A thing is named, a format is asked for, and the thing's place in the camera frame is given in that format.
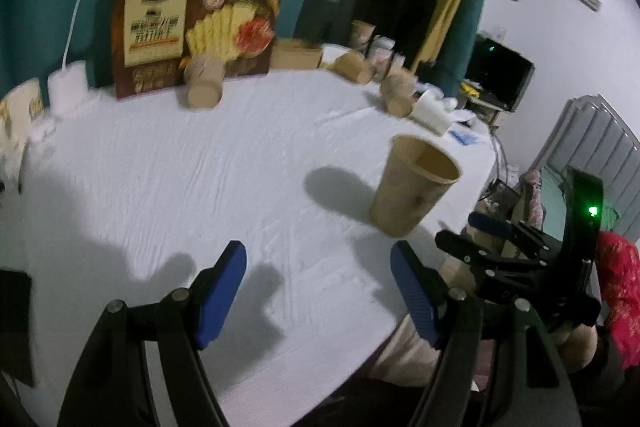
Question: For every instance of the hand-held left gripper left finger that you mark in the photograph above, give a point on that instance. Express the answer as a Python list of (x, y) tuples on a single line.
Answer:
[(222, 292)]

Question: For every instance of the blue packet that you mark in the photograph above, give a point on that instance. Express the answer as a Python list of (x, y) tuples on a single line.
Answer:
[(463, 138)]

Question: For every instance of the white desk lamp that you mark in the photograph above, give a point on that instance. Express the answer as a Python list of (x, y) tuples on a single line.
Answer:
[(70, 77)]

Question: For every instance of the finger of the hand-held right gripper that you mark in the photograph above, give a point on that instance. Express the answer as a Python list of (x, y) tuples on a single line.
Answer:
[(460, 248), (490, 224)]

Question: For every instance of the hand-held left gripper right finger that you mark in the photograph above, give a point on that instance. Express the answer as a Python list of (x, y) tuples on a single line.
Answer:
[(415, 297)]

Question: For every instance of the person's red-sleeved right forearm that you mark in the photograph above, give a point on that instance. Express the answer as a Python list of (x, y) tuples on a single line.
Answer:
[(620, 287)]

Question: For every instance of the teal curtain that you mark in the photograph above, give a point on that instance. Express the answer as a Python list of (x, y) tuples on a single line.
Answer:
[(50, 7)]

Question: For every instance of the white printed tub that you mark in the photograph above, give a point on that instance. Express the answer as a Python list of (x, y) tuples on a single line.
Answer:
[(21, 109)]

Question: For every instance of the white paper cup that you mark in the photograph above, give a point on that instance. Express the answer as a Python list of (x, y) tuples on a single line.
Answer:
[(431, 111)]

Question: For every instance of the brown paper cup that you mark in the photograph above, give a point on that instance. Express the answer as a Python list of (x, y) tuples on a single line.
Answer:
[(354, 68), (412, 192), (397, 93), (362, 34), (203, 82)]

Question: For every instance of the grey radiator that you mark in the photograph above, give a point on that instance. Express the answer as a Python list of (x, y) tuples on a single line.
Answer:
[(592, 144)]

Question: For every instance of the small cardboard box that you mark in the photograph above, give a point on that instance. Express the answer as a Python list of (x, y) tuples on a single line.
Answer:
[(297, 55)]

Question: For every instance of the brown biscuit box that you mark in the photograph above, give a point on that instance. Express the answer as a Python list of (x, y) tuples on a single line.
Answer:
[(200, 27)]

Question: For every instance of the black monitor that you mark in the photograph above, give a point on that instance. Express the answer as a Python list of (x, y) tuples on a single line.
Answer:
[(500, 69)]

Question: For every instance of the black flat object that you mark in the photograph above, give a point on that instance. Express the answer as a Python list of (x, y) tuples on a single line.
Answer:
[(15, 327)]

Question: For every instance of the pink patterned cloth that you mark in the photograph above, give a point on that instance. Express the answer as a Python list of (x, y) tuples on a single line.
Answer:
[(532, 199)]

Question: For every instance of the white printed jar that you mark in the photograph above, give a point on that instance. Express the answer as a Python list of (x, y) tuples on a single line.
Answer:
[(382, 53)]

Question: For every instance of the person's beige trousers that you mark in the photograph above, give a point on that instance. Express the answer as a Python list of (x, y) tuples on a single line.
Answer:
[(410, 357)]

